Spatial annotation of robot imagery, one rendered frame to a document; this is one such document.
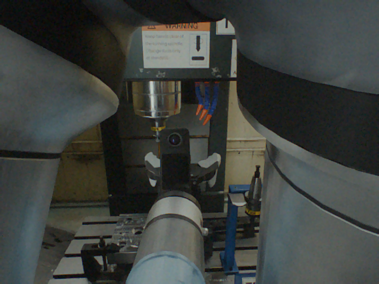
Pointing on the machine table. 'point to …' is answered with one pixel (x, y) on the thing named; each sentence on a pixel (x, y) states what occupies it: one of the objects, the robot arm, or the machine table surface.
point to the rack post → (230, 268)
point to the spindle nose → (156, 98)
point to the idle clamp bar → (237, 225)
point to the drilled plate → (119, 258)
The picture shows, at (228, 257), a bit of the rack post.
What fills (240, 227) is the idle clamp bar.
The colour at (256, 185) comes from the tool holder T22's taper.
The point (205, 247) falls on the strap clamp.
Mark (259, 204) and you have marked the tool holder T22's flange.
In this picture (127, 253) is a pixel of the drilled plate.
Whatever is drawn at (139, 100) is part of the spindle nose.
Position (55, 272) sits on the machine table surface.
